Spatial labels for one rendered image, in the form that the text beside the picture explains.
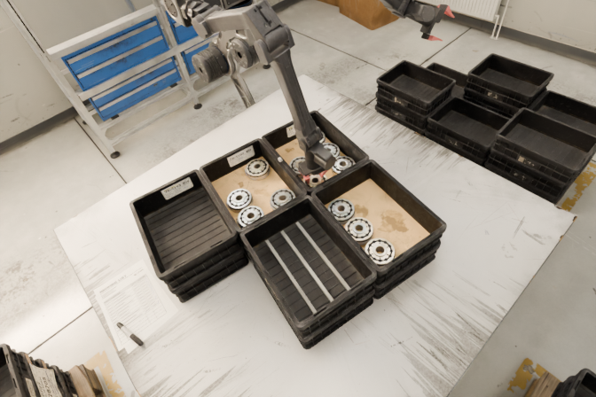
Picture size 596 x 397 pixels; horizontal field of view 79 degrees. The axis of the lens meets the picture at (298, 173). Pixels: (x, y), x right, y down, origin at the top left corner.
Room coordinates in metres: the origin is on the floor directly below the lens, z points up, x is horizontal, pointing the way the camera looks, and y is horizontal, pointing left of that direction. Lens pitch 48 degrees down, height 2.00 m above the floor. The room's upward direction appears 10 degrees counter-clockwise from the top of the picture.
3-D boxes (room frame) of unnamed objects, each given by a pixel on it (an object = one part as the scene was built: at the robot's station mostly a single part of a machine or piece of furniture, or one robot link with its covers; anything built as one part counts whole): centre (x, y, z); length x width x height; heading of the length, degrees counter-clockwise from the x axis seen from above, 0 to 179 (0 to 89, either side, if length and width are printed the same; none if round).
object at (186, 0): (1.37, 0.27, 1.45); 0.09 x 0.08 x 0.12; 125
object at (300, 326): (0.61, 0.02, 0.92); 0.40 x 0.30 x 0.02; 25
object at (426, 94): (1.88, -0.83, 0.37); 0.40 x 0.30 x 0.45; 35
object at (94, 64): (2.60, 1.14, 0.60); 0.72 x 0.03 x 0.56; 125
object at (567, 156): (1.23, -1.30, 0.37); 0.40 x 0.30 x 0.45; 35
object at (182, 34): (3.06, 0.48, 0.60); 0.72 x 0.03 x 0.56; 125
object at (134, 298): (0.65, 0.71, 0.70); 0.33 x 0.23 x 0.01; 35
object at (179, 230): (0.85, 0.46, 0.87); 0.40 x 0.30 x 0.11; 25
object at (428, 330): (0.89, 0.05, 0.35); 1.60 x 1.60 x 0.70; 35
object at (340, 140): (1.10, -0.08, 0.87); 0.40 x 0.30 x 0.11; 25
